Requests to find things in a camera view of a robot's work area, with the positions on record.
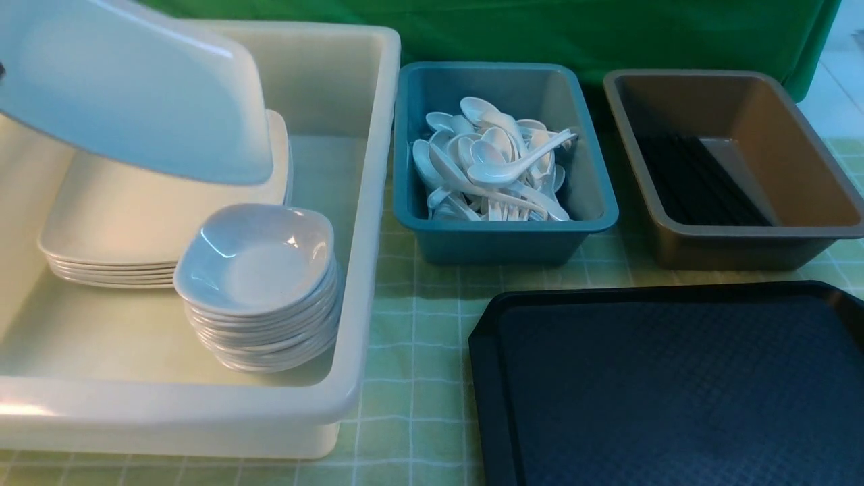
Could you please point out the black serving tray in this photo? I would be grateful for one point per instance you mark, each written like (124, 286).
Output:
(714, 384)

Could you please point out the white ceramic soup spoon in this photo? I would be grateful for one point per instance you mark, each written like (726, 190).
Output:
(490, 168)

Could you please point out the pile of white spoons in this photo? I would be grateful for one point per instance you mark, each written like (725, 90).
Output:
(442, 158)

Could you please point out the large white square plate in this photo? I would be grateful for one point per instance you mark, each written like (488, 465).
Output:
(125, 82)

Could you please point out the teal plastic bin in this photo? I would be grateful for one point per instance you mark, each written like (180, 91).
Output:
(548, 93)

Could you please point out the white small bowl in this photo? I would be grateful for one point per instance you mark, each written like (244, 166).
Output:
(253, 259)

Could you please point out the green checkered tablecloth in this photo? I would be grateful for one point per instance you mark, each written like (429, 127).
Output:
(415, 419)

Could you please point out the large white plastic tub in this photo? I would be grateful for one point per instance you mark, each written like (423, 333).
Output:
(121, 371)

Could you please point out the stack of white bowls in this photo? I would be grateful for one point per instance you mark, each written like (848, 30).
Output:
(279, 340)

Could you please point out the brown plastic bin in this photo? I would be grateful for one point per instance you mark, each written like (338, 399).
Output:
(748, 121)

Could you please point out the green backdrop cloth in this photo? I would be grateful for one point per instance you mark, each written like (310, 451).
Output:
(783, 39)

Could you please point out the stack of white plates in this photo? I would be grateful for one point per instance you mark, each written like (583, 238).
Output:
(110, 213)

